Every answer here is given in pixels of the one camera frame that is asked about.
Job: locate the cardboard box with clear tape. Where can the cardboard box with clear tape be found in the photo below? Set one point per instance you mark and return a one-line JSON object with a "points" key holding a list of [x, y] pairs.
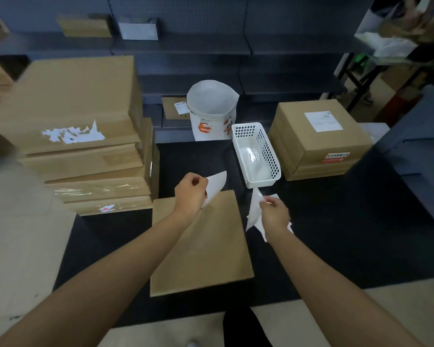
{"points": [[97, 187]]}

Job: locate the cardboard box with torn label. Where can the cardboard box with torn label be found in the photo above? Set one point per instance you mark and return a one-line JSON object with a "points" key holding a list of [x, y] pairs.
{"points": [[72, 97]]}

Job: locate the dark grey pegboard shelf unit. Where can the dark grey pegboard shelf unit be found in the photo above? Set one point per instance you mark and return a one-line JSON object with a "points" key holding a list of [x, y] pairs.
{"points": [[217, 50]]}

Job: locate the white flat box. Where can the white flat box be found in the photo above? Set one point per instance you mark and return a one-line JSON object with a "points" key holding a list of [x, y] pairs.
{"points": [[138, 31]]}

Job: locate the cardboard box with red-white sticker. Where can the cardboard box with red-white sticker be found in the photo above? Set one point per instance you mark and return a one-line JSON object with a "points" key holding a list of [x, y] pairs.
{"points": [[108, 205]]}

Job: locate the cardboard box with shipping label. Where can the cardboard box with shipping label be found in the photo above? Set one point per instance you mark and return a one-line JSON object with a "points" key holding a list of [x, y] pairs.
{"points": [[318, 140]]}

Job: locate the brown cardboard box on shelf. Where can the brown cardboard box on shelf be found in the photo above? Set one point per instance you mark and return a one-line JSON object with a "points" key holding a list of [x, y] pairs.
{"points": [[84, 27]]}

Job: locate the pile of brown cardboard packaging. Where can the pile of brown cardboard packaging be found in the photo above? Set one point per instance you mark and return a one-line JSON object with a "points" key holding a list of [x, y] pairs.
{"points": [[419, 21]]}

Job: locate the white plastic bag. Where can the white plastic bag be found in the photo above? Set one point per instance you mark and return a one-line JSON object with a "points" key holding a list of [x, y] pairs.
{"points": [[392, 45]]}

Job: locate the curled white paper label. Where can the curled white paper label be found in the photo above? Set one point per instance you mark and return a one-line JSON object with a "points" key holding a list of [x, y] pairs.
{"points": [[217, 184]]}

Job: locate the person's right hand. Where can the person's right hand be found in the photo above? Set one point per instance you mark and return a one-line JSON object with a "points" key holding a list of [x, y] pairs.
{"points": [[276, 220]]}

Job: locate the person's black trouser leg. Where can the person's black trouser leg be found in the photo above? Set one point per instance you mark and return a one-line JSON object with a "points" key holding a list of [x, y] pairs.
{"points": [[244, 328]]}

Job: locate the person's right fingers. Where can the person's right fingers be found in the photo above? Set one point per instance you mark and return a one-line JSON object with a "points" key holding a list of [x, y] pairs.
{"points": [[271, 201]]}

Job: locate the grey metal cabinet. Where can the grey metal cabinet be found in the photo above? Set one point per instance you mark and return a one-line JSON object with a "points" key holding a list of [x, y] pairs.
{"points": [[419, 151]]}

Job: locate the small cardboard box white label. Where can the small cardboard box white label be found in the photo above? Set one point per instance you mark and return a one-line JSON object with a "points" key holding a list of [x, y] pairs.
{"points": [[171, 108]]}

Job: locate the person's left forearm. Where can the person's left forearm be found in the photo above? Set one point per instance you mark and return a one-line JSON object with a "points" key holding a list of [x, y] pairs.
{"points": [[105, 285]]}

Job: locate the person's left fingers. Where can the person's left fingers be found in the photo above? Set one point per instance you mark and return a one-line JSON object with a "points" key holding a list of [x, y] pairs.
{"points": [[197, 181]]}

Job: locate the white label backing sheet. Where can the white label backing sheet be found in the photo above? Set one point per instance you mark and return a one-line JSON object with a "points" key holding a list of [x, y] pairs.
{"points": [[255, 213]]}

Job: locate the white fabric bin orange print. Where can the white fabric bin orange print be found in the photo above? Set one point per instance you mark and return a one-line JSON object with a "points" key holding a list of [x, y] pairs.
{"points": [[211, 108]]}

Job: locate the person's left hand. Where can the person's left hand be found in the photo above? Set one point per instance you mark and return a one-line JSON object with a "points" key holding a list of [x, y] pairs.
{"points": [[188, 198]]}

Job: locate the black frame table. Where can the black frame table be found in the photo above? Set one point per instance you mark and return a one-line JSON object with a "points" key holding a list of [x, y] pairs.
{"points": [[361, 74]]}

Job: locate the white plastic perforated basket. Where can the white plastic perforated basket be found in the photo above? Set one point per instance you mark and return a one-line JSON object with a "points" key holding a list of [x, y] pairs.
{"points": [[255, 155]]}

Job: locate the person's right forearm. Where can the person's right forearm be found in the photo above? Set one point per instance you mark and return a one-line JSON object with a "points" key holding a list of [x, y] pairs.
{"points": [[332, 292]]}

